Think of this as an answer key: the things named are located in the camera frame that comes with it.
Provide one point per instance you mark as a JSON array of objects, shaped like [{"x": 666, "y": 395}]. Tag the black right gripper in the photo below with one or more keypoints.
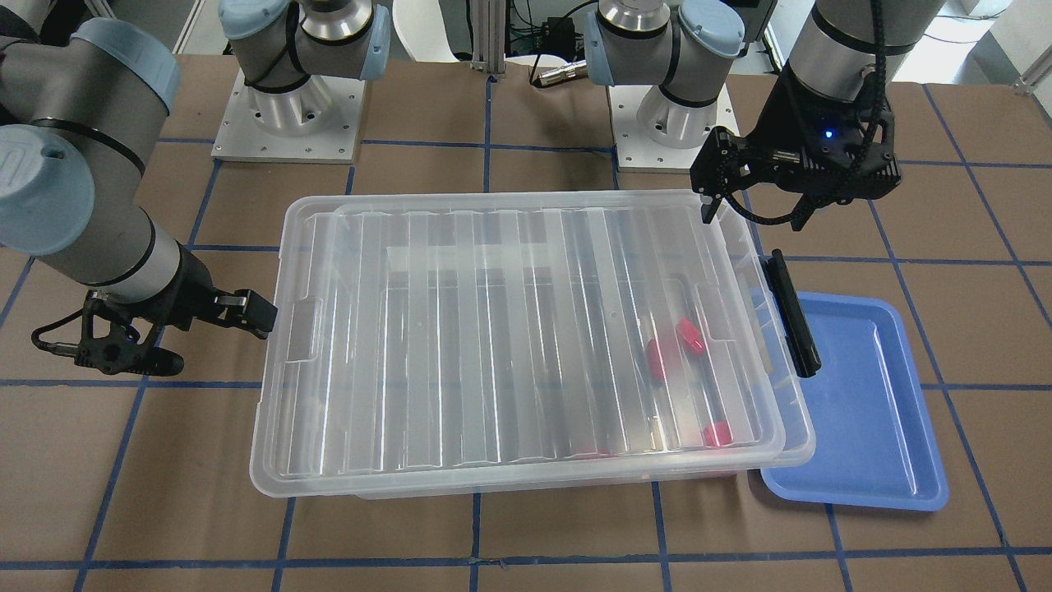
[{"x": 188, "y": 286}]

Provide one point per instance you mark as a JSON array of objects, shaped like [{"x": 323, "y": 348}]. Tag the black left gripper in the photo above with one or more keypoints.
[{"x": 782, "y": 114}]

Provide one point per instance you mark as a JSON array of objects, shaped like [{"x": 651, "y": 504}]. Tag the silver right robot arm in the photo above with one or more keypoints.
[{"x": 79, "y": 123}]

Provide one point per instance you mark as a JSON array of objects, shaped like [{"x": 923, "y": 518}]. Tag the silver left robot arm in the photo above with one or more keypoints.
[{"x": 687, "y": 52}]

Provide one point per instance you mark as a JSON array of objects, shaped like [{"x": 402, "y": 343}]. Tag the clear plastic box lid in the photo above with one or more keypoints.
[{"x": 534, "y": 337}]

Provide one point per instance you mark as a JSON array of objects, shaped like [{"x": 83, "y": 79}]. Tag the clear plastic storage box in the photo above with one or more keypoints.
[{"x": 526, "y": 370}]

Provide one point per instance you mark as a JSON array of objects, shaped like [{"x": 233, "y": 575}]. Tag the red block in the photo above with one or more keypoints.
[
  {"x": 691, "y": 337},
  {"x": 717, "y": 434},
  {"x": 593, "y": 454}
]

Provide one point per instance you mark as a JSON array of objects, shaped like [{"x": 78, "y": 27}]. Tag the red block lower middle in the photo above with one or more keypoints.
[{"x": 717, "y": 434}]

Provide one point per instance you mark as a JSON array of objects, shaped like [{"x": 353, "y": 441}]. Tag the blue plastic tray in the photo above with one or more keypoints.
[{"x": 875, "y": 444}]

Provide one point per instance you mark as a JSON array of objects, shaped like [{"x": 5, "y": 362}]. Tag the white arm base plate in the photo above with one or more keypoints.
[
  {"x": 319, "y": 123},
  {"x": 655, "y": 135}
]

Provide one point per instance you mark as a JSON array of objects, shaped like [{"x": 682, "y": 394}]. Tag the black box latch handle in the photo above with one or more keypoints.
[{"x": 802, "y": 348}]

